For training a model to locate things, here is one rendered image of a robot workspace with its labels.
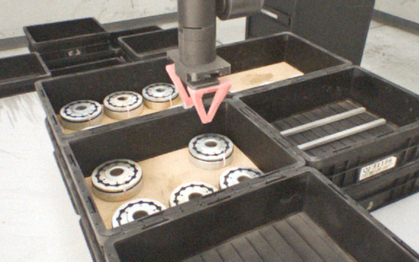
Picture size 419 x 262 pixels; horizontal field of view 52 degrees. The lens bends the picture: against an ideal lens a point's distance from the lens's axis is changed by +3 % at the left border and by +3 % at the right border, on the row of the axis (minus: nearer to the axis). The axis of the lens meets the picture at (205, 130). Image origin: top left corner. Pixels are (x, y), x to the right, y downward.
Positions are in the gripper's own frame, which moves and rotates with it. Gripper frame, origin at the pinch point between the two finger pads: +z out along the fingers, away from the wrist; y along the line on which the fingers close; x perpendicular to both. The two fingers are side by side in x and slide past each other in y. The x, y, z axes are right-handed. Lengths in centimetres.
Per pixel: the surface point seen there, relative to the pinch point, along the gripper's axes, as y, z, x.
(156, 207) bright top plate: 2.3, 20.3, 7.8
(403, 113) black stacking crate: 5, 18, -58
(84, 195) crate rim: 3.3, 13.3, 19.9
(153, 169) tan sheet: 16.9, 22.8, 3.0
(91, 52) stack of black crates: 173, 52, -18
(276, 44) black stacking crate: 52, 14, -53
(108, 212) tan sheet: 8.6, 23.1, 15.5
